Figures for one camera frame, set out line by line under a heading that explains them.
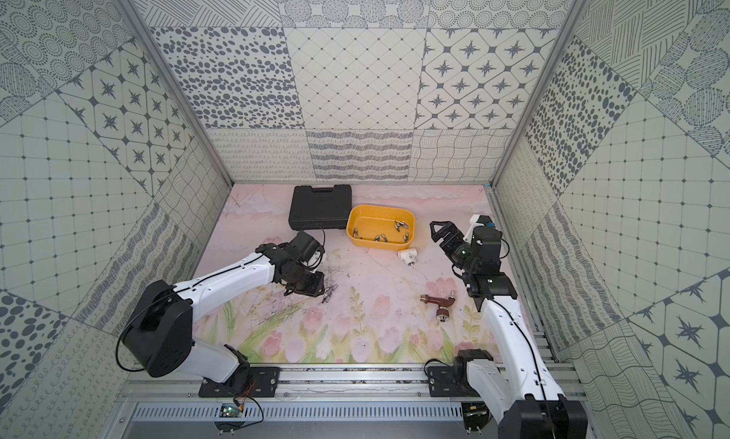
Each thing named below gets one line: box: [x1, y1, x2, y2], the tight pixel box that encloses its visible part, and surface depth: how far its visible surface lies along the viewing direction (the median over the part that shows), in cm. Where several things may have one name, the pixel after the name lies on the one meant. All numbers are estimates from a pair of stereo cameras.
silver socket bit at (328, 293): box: [321, 284, 339, 304], surface depth 92 cm
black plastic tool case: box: [288, 184, 353, 230], surface depth 112 cm
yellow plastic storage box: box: [345, 204, 417, 250], surface depth 108 cm
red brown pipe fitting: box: [419, 290, 457, 323], surface depth 89 cm
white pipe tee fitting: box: [396, 248, 418, 267], surface depth 98 cm
